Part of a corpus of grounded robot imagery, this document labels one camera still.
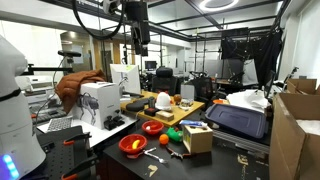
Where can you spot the black office chair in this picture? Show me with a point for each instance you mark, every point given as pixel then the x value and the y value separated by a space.
pixel 164 80

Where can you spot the black curtain backdrop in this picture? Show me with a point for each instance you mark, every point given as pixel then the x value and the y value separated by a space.
pixel 264 50

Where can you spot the white cloth pile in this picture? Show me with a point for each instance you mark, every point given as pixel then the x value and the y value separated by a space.
pixel 250 99

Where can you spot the tan tape patch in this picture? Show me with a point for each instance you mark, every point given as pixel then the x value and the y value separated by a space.
pixel 152 170

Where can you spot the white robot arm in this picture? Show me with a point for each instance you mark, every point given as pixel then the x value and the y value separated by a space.
pixel 20 150

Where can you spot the black massage gun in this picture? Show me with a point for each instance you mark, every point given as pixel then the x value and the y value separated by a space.
pixel 139 104

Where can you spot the yellow toy banana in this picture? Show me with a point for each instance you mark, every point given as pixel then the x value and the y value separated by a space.
pixel 135 144

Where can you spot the blue yellow packet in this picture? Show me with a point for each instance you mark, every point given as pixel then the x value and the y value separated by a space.
pixel 192 123

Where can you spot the small wooden block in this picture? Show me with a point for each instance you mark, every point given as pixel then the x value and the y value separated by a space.
pixel 165 115

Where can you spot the large cardboard box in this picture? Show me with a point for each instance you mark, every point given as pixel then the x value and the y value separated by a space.
pixel 294 153

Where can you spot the green toy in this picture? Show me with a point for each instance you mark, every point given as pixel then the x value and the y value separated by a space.
pixel 174 135

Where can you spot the brown puffer jacket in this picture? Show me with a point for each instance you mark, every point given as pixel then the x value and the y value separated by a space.
pixel 69 86

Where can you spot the black game controller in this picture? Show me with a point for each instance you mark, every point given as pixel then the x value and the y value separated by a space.
pixel 113 122

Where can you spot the orange toy basketball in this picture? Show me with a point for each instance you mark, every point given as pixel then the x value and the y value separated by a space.
pixel 164 139

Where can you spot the red bowl with banana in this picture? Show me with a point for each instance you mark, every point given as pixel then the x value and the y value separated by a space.
pixel 132 143

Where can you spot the black orange clamp upper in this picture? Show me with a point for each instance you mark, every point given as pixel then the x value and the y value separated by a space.
pixel 73 139

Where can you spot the orange handled pliers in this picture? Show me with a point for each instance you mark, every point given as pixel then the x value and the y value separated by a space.
pixel 181 156

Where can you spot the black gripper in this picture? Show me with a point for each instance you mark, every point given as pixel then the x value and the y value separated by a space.
pixel 137 15

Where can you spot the yellow wooden table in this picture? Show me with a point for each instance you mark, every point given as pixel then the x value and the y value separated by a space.
pixel 179 114

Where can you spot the silver fork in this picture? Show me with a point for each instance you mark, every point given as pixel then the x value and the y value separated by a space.
pixel 163 161

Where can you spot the blue plastic bin lid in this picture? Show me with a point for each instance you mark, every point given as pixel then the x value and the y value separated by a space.
pixel 242 120

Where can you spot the white helmet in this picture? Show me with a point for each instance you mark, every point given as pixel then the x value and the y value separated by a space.
pixel 163 101

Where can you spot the silver keyboard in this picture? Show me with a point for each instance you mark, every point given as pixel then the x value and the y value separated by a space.
pixel 57 124

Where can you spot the silver spoon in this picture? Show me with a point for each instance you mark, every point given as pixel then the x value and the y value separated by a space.
pixel 134 156

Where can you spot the red bowl with white ball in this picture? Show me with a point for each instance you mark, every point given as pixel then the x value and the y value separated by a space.
pixel 156 127

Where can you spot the black orange clamp lower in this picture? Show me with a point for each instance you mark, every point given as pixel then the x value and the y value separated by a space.
pixel 83 165

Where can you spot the white robot dog box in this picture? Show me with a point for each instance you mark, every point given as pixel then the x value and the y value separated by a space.
pixel 97 103

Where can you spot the black orange clamp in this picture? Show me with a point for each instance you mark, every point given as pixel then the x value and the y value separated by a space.
pixel 83 165
pixel 73 139

